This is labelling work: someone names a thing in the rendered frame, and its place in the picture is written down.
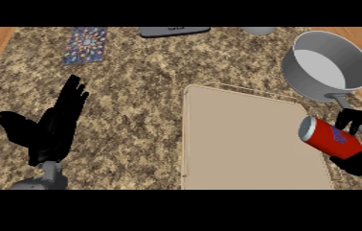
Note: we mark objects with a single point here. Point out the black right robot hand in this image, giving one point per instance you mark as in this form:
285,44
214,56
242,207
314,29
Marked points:
348,119

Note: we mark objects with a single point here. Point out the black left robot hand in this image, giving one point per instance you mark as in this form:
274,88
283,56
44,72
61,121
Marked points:
57,129

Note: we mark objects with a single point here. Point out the red can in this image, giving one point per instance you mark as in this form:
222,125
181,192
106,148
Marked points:
332,138

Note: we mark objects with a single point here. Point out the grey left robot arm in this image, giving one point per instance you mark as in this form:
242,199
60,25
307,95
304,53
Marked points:
48,179

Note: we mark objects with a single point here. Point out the beige tray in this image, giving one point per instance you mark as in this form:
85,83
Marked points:
251,139

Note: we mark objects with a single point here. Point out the colourful patterned blue mat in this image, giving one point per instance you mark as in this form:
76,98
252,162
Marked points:
87,45

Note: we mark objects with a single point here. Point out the grey round object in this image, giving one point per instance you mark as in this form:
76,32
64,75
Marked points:
258,30

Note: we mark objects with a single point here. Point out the dark grey flat appliance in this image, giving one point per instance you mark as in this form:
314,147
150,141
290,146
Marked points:
174,31

